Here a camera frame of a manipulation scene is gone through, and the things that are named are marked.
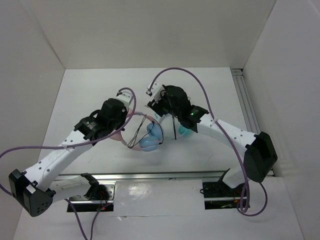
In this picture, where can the aluminium rail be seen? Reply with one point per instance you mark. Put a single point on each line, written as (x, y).
(184, 175)
(247, 105)

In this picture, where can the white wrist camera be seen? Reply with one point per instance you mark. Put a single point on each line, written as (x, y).
(155, 89)
(125, 97)

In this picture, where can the white front cover plate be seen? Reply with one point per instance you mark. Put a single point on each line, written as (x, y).
(158, 198)

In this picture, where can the aluminium right rail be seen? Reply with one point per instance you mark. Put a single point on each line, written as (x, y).
(247, 105)

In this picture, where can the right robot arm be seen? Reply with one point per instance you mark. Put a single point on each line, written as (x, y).
(199, 120)

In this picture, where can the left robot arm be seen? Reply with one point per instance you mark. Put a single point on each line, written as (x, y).
(36, 188)

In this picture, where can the pink blue cat-ear headphones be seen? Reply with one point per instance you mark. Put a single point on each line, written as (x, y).
(150, 141)

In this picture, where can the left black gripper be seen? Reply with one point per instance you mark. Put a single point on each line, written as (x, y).
(123, 113)

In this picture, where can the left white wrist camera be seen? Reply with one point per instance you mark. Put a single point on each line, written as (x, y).
(125, 97)

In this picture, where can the aluminium front rail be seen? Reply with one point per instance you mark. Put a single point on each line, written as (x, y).
(184, 175)

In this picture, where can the white teal cat-ear headphones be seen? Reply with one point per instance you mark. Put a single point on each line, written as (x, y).
(173, 130)

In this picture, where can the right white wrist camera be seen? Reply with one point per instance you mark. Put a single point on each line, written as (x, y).
(155, 89)

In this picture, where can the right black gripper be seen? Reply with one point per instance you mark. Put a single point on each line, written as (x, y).
(157, 107)

